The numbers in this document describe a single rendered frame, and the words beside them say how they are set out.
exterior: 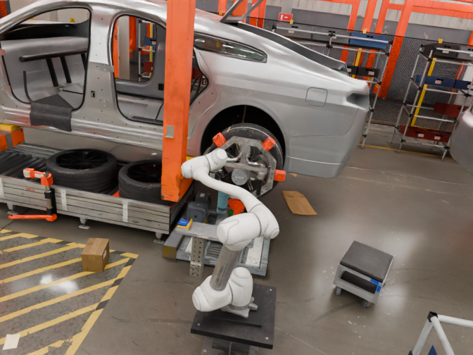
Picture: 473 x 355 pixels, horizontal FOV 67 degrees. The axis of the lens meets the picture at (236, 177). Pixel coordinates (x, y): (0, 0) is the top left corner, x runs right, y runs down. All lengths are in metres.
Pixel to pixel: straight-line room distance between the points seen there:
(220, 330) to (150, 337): 0.57
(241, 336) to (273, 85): 1.97
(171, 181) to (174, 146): 0.31
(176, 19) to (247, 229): 1.59
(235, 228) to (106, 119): 2.27
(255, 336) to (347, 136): 1.85
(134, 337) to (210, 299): 0.73
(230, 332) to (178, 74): 1.78
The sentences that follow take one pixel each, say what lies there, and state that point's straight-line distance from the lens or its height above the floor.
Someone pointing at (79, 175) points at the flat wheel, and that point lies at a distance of 3.65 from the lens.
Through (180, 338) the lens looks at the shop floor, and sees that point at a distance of 2.66.
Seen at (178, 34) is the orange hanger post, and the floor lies 1.85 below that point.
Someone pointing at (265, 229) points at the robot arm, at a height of 1.07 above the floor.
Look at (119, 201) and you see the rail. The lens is 3.39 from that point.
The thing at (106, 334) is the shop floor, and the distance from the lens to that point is 2.73.
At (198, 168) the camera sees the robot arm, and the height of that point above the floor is 1.19.
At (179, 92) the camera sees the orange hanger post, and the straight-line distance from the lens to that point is 2.74.
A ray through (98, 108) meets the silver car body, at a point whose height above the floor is 1.06.
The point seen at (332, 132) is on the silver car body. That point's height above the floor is 1.19.
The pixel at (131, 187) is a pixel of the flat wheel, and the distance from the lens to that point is 3.40.
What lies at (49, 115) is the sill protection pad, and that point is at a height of 0.92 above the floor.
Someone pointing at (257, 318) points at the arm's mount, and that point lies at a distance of 2.40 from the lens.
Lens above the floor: 2.03
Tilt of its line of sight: 25 degrees down
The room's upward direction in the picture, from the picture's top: 7 degrees clockwise
